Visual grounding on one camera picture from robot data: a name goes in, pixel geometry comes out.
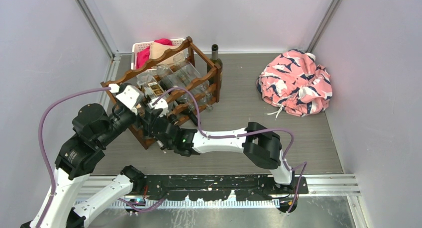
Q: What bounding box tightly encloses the aluminium corner post right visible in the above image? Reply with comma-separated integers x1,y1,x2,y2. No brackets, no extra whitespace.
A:
307,0,342,53

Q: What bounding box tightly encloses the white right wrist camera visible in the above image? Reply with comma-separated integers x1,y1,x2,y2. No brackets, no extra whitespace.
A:
147,98,169,117

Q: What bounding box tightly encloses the pink shark print cloth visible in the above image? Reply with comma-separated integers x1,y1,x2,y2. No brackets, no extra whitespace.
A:
256,49,333,117

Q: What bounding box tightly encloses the dark green bottle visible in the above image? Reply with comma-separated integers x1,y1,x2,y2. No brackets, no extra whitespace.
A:
207,44,223,89
131,100,149,117

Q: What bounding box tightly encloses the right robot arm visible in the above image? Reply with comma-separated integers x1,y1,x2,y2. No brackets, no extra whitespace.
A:
140,110,296,194

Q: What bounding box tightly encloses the aluminium corner post left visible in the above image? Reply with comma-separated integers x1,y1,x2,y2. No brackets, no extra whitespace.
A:
68,0,121,61

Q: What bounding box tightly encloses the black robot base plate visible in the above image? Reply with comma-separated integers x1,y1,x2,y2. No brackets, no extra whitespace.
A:
128,174,309,202

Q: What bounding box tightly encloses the aluminium frame rail front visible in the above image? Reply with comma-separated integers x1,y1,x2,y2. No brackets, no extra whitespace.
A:
62,175,362,210

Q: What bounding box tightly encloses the clear bottle with dark cap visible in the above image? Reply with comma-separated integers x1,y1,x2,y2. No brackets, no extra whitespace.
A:
137,72,165,103

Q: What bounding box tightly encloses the beige folded cloth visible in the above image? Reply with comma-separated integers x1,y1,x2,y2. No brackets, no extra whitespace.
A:
149,42,185,66

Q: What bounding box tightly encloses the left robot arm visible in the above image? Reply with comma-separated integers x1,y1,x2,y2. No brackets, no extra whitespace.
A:
21,104,146,228

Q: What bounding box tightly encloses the aluminium corner post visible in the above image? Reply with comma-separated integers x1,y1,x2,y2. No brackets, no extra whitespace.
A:
68,0,121,61
307,0,342,53

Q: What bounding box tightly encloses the wooden wine rack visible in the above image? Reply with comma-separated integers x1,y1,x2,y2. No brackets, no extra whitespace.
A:
101,36,220,150

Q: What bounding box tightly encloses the small clear glass bottle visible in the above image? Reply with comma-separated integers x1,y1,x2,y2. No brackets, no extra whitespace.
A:
157,64,195,112

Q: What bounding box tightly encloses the red cloth in basket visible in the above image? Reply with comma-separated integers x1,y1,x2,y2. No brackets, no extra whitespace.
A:
135,38,174,69

